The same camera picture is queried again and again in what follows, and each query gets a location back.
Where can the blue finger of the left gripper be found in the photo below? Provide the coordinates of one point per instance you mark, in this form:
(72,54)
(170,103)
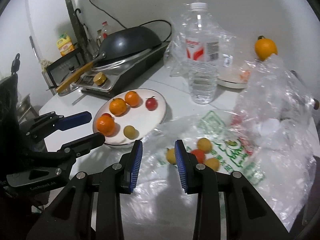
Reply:
(72,121)
(82,146)

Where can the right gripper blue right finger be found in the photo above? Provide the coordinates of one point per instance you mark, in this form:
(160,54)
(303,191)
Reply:
(248,216)

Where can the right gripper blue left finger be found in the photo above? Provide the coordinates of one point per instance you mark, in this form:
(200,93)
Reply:
(88,207)

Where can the mandarin orange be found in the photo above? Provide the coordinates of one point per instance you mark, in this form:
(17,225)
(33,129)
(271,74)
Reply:
(132,98)
(105,125)
(117,106)

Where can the yellow longan fruit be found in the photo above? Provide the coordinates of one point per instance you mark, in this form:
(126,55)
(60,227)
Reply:
(213,163)
(204,145)
(170,156)
(130,132)

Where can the cherry tomato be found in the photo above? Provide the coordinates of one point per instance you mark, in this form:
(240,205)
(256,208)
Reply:
(199,154)
(151,103)
(107,114)

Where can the black metal rack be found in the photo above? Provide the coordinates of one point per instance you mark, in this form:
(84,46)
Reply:
(63,66)

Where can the white round plate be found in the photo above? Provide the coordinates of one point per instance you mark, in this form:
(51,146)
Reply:
(142,119)

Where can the printed flat plastic bag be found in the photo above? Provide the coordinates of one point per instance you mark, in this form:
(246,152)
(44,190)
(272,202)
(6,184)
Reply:
(159,207)

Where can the steel induction cooker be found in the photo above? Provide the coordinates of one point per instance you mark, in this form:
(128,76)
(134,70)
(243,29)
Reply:
(121,73)

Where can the dark vertical pipe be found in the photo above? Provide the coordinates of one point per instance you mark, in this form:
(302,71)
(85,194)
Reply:
(78,30)

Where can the yellow detergent bottle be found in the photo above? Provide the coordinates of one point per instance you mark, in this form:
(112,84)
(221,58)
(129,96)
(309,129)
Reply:
(65,44)

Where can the dark sauce bottle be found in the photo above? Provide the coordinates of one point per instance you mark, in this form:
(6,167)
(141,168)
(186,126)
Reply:
(99,38)

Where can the crumpled clear plastic bag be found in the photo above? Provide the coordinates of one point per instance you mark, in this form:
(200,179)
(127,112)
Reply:
(273,114)

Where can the red label oil bottle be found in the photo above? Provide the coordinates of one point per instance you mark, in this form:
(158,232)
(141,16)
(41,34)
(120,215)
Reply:
(106,30)

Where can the black wok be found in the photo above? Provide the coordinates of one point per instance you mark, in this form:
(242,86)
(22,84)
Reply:
(120,44)

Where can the black hook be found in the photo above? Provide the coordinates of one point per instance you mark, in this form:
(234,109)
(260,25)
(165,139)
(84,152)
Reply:
(77,12)

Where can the white bowl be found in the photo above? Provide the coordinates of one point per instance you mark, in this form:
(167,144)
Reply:
(234,77)

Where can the clear bag over bowl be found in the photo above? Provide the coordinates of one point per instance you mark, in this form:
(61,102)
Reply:
(234,51)

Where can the large orange with stem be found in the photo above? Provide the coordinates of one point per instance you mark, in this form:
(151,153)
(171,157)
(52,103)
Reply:
(264,48)

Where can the clear water bottle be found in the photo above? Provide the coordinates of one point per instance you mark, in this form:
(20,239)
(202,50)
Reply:
(202,51)

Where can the small pot wooden handle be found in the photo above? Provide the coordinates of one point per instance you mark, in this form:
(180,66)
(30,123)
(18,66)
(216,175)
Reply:
(315,100)

